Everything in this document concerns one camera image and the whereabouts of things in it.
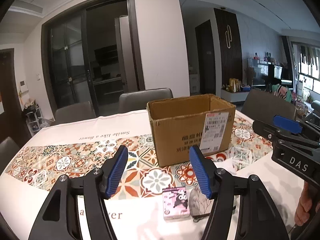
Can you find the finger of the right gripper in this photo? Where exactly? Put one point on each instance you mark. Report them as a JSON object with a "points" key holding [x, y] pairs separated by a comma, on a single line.
{"points": [[303, 128], [272, 133]]}

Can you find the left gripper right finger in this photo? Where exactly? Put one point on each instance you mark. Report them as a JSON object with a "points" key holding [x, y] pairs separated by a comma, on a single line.
{"points": [[258, 218]]}

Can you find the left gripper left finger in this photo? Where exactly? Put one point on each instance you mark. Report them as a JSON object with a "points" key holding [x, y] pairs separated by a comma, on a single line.
{"points": [[58, 217]]}

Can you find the beige floral fabric pouch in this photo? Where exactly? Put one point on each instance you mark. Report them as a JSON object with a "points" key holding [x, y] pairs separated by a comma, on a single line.
{"points": [[200, 206]]}

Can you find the pink cartoon tissue pack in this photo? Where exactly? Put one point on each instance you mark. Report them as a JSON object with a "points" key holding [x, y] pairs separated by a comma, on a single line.
{"points": [[175, 203]]}

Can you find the person right hand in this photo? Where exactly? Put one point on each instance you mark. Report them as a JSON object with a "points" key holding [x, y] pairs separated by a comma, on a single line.
{"points": [[302, 213]]}

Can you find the grey chair right side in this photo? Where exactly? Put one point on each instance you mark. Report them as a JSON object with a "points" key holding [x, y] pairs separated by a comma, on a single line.
{"points": [[264, 106]]}

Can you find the colourful clothes on chair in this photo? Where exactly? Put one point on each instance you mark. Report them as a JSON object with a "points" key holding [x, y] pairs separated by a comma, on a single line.
{"points": [[282, 92]]}

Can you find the white low side cabinet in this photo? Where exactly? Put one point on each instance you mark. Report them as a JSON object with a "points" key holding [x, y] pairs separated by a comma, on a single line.
{"points": [[233, 97]]}

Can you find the brown cardboard box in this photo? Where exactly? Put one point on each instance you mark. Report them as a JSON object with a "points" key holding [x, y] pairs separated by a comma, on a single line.
{"points": [[179, 123]]}

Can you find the grey chair far left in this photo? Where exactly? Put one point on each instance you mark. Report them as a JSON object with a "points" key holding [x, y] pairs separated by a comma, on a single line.
{"points": [[75, 112]]}

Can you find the grey chair behind box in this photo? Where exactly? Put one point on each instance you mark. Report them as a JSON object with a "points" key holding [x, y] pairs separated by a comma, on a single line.
{"points": [[138, 100]]}

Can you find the dark glass sliding door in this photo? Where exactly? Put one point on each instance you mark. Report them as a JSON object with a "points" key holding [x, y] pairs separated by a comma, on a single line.
{"points": [[90, 52]]}

